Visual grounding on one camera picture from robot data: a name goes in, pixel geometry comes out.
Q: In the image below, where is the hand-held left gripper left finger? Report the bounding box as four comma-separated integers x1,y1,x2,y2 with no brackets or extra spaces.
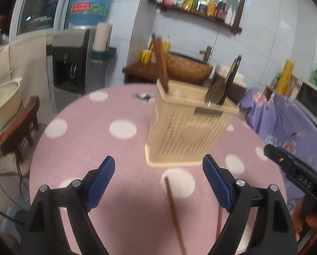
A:
21,155,116,255

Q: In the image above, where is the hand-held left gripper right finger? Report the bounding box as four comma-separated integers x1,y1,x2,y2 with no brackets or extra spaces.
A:
202,154,298,255

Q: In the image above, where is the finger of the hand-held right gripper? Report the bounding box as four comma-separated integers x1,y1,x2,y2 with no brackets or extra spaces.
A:
264,143,303,175

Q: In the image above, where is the brown wooden chopstick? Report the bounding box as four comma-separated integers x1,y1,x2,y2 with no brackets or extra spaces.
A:
215,207,224,241
164,177,188,255
156,38,170,95
151,34,166,91

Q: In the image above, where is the cream plastic utensil holder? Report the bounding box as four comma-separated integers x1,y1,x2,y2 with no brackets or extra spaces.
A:
145,79,240,168

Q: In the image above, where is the metal spoon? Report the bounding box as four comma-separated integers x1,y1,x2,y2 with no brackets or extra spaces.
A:
204,78,226,104

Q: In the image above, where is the plain black chopstick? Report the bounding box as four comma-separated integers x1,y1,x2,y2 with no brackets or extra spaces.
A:
222,55,243,104

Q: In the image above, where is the black chopstick with gold band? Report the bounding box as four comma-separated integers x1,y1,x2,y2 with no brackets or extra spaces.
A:
218,58,238,105

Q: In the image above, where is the purple floral cloth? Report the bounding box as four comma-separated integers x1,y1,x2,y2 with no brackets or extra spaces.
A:
239,86,317,218

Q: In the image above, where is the white microwave oven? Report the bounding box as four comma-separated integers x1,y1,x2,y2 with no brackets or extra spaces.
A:
295,80,317,135

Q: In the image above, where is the tall yellow packet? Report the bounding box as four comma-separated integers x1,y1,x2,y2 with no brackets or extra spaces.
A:
276,60,294,95

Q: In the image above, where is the dark wooden stool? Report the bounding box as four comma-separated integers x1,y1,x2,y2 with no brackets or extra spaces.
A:
0,96,41,162

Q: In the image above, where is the cream and brown box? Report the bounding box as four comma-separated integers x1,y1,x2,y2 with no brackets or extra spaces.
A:
213,63,248,88

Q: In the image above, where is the woven basket basin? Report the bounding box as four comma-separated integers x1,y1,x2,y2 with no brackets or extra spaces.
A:
162,52,214,83

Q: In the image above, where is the dark wooden counter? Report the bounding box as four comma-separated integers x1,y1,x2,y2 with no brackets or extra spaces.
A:
122,61,248,88

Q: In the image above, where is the brass faucet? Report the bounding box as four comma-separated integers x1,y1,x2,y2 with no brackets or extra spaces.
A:
199,46,213,64

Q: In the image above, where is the white cooking pot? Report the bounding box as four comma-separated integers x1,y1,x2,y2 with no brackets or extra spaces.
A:
0,77,23,136

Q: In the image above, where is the yellow cup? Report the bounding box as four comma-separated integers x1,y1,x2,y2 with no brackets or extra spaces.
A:
141,49,152,64

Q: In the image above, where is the grey water dispenser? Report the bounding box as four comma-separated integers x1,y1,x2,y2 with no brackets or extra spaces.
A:
52,28,95,104

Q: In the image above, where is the beige cloth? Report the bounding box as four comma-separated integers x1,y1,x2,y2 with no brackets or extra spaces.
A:
0,33,55,117

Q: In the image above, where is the white paper roll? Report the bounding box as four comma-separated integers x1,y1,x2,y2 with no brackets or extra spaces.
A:
93,22,113,52

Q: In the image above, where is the row of bottles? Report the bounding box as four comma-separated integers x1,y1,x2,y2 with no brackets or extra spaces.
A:
162,0,236,26

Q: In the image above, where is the blue water bottle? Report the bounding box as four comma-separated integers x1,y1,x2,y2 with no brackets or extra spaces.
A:
66,0,117,28

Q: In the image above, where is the glass window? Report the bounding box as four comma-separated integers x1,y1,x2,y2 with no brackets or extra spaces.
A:
15,0,69,36

